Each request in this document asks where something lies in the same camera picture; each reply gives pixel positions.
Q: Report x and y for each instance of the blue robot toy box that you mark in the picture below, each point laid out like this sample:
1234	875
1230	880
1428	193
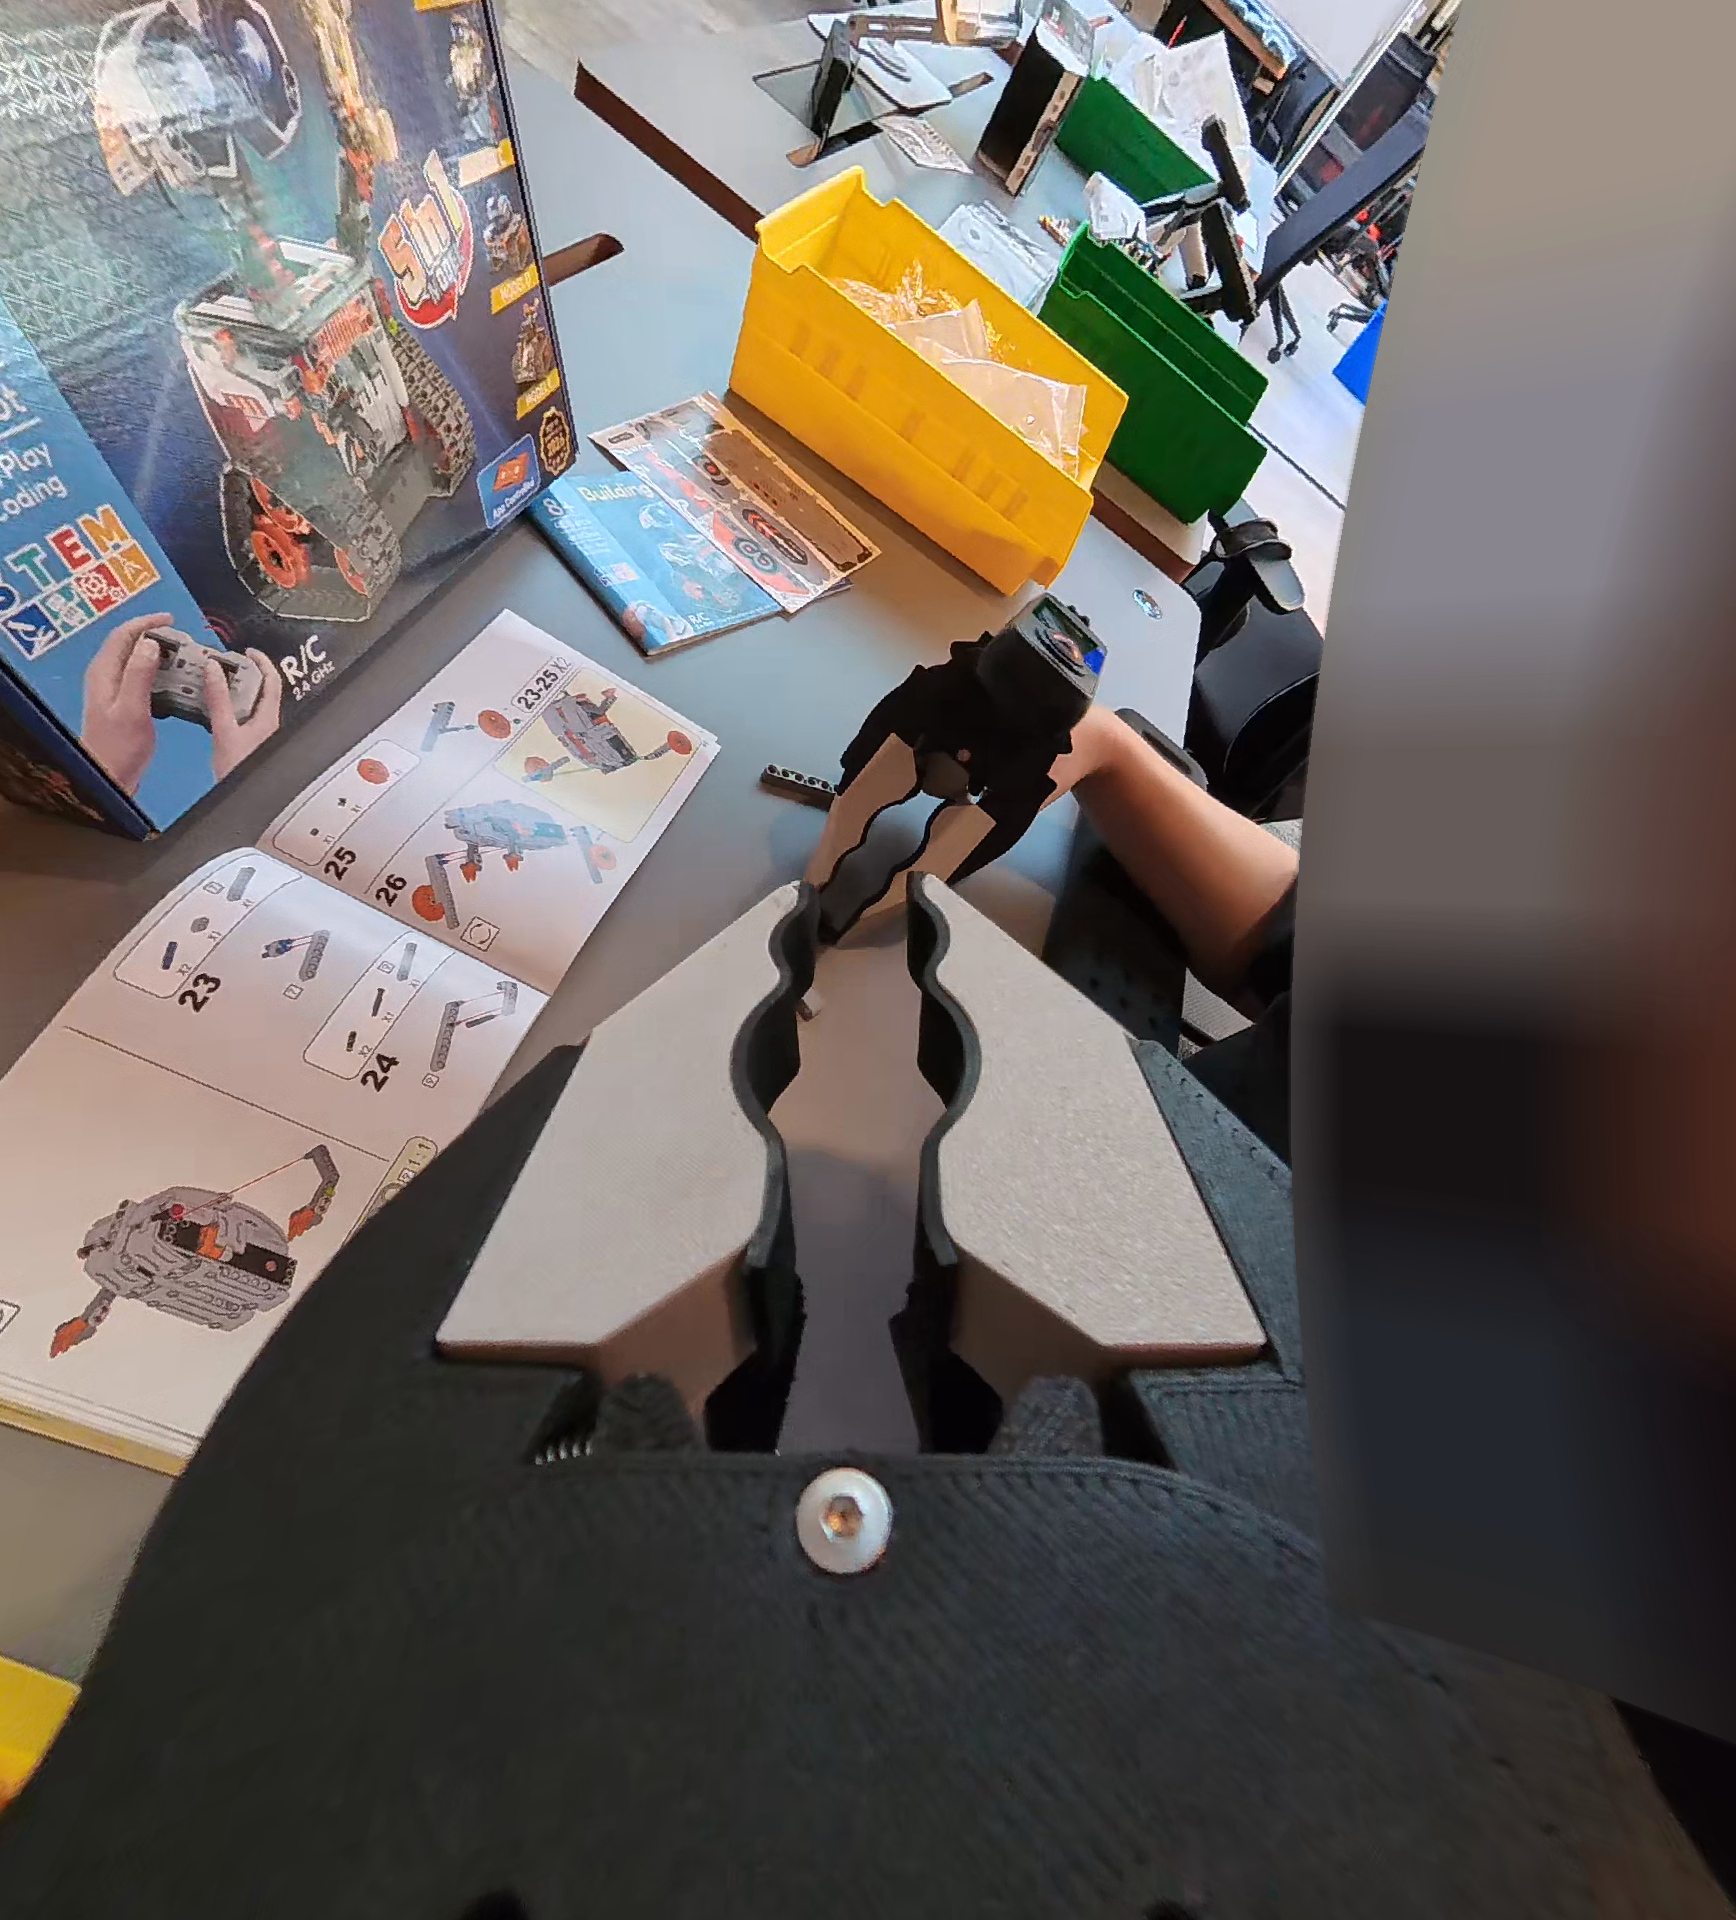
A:
209	375

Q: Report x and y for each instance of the grey desk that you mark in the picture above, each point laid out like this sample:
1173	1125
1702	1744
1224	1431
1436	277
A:
689	90
899	630

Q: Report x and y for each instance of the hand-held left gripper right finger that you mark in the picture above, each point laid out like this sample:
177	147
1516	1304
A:
1078	1201

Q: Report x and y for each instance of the sticker sheet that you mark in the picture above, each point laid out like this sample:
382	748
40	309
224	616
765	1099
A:
748	502

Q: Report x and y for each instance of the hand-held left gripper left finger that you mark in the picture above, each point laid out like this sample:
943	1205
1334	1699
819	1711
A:
628	1201

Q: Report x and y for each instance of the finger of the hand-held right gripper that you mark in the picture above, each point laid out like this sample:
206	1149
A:
851	803
959	848

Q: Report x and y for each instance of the open white instruction booklet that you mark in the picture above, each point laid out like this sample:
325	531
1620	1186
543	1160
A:
209	1081

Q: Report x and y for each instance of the blue bin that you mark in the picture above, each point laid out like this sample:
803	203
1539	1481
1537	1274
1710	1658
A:
1367	352

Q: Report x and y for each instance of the dark grey building beam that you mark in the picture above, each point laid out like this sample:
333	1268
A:
796	781

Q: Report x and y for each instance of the black and white box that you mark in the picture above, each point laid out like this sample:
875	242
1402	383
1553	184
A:
1026	112

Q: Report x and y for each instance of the person's right forearm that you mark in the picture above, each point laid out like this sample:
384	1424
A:
1182	855

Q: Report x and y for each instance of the green storage bin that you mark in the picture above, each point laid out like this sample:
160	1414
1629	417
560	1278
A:
1182	352
1169	450
1123	143

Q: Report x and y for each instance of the clear plastic packet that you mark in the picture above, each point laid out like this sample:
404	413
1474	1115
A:
997	248

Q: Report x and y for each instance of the blue building booklet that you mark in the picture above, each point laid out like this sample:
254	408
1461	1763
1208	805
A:
613	549

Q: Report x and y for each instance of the black tablet stand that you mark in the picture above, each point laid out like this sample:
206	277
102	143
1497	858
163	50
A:
831	90

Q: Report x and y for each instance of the clear plastic bags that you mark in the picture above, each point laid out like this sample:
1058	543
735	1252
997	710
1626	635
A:
959	339
1161	75

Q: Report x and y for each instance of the yellow storage bin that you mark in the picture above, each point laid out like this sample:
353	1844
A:
869	404

